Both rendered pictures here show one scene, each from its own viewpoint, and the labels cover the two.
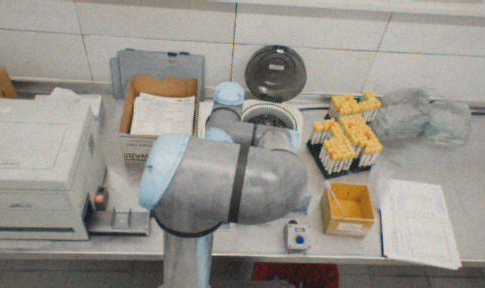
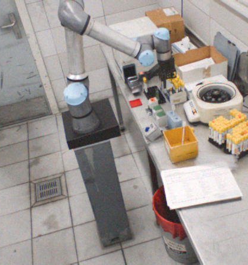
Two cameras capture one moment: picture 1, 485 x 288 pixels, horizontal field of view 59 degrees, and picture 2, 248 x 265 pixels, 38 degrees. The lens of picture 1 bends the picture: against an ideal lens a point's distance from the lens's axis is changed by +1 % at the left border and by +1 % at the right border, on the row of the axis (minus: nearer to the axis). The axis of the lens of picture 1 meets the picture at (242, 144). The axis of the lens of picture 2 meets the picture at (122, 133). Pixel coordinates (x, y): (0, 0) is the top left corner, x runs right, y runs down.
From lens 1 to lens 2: 174 cm
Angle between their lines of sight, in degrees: 63
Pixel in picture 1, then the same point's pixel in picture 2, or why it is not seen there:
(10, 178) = not seen: hidden behind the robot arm
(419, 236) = (184, 186)
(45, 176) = not seen: hidden behind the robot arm
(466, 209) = (231, 215)
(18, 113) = (143, 22)
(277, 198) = (61, 12)
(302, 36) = not seen: outside the picture
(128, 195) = (152, 83)
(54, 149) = (129, 34)
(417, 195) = (222, 182)
